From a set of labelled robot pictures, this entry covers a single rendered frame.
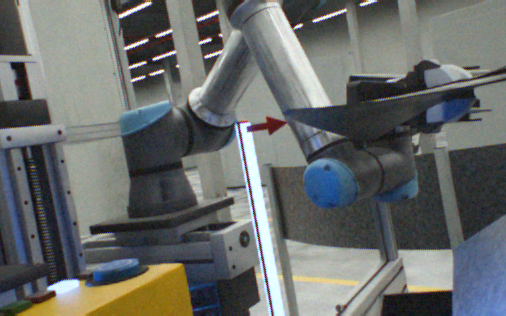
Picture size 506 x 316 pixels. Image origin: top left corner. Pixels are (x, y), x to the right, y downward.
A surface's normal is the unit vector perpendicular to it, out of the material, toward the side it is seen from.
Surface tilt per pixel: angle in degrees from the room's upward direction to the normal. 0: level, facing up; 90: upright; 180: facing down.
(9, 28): 90
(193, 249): 90
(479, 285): 55
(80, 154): 90
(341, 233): 90
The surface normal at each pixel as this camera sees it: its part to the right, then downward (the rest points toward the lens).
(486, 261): -0.90, -0.41
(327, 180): -0.72, 0.17
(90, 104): 0.86, -0.15
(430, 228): -0.56, 0.15
